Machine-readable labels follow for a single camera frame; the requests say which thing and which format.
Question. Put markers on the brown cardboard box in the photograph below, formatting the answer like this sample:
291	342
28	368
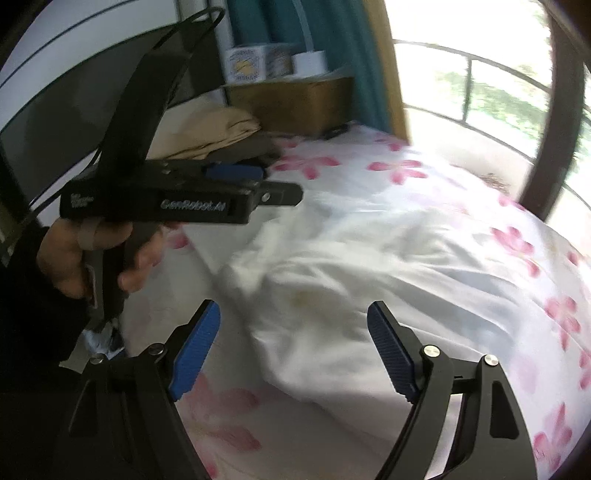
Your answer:
295	104

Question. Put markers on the person's left hand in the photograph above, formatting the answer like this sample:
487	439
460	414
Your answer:
60	258

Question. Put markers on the teal curtain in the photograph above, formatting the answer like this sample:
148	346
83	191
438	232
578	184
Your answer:
355	55

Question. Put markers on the pale printed cloth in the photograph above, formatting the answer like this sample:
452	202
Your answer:
104	341

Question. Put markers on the black window frame post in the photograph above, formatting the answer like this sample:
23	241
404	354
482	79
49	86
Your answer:
554	138

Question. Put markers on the dried potted plant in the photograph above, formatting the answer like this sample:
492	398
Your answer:
496	182

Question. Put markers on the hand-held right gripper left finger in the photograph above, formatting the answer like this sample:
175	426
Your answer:
194	350

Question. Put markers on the small black remote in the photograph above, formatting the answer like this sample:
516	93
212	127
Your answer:
334	131

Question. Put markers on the white zip jacket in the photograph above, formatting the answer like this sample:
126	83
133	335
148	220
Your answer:
369	258

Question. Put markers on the yellow curtain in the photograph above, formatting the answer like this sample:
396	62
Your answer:
392	92

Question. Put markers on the white pink floral bedsheet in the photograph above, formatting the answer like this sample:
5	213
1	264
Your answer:
318	164

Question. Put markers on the printed white box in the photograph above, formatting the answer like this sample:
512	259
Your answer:
249	64

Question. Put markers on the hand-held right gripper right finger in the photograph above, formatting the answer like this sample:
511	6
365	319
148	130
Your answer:
392	350

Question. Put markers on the person's left forearm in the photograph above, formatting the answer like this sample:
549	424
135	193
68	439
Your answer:
27	314

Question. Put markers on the dark cloth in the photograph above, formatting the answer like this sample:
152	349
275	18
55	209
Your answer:
258	147

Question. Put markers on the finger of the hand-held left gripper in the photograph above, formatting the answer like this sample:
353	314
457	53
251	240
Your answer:
235	172
281	194

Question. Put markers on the beige folded cloth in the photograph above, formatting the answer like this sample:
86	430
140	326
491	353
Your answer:
207	129

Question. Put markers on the black balcony railing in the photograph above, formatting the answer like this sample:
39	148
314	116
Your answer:
466	92

